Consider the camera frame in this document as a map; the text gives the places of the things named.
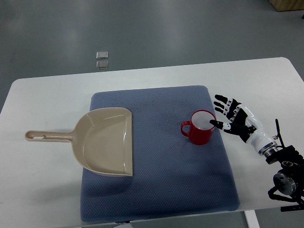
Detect red cup white inside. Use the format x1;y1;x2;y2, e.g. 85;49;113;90
180;110;216;145

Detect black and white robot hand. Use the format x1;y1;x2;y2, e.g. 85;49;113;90
210;95;278;157

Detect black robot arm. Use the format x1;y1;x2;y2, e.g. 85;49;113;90
265;119;304;212

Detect brown cardboard box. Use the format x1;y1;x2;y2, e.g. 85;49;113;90
269;0;304;12

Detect upper grey floor plate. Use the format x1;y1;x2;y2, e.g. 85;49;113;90
96;51;108;59

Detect blue textured mat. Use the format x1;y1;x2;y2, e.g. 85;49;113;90
80;85;240;223

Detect beige plastic dustpan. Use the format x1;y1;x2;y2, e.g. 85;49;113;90
25;107;133;177

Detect white table leg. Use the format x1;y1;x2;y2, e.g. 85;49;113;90
244;210;260;228

